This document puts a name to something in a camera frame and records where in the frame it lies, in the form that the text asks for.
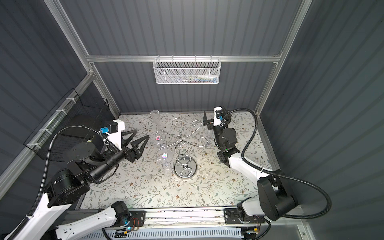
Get clear champagne flute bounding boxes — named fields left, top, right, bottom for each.
left=150, top=110, right=161, bottom=131

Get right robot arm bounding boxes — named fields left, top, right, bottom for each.
left=203, top=107, right=298, bottom=222

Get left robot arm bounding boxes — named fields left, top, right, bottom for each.
left=5, top=124, right=150, bottom=240

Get chrome wine glass rack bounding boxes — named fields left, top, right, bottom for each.
left=159, top=118, right=208, bottom=180

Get hanging glass pink sticker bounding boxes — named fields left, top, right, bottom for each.
left=150, top=131, right=165, bottom=145

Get hanging glass front left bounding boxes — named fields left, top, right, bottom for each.
left=156, top=148, right=174, bottom=171

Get black pad in basket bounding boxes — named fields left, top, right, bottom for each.
left=62, top=115, right=103, bottom=139

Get items in white basket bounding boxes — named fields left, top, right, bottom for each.
left=175, top=75, right=220, bottom=84

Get floral table mat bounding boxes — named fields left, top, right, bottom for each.
left=80, top=112, right=258, bottom=210

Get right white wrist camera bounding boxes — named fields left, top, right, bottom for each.
left=214, top=107, right=225, bottom=127

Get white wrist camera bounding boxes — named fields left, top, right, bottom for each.
left=214, top=107, right=225, bottom=127
left=100, top=120, right=125, bottom=152

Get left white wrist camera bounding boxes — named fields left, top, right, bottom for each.
left=100, top=120, right=125, bottom=152

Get black wire mesh basket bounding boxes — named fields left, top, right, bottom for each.
left=23, top=88, right=110, bottom=163

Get white wire mesh basket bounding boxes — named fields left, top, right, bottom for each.
left=153, top=59, right=222, bottom=85

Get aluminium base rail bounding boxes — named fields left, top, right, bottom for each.
left=59, top=206, right=306, bottom=230

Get right black corrugated cable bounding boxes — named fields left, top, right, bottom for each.
left=221, top=107, right=333, bottom=220

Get black corrugated cable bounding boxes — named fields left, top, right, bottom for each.
left=5, top=124, right=118, bottom=240
left=221, top=107, right=333, bottom=220

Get left black corrugated cable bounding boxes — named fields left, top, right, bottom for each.
left=5, top=124, right=118, bottom=240

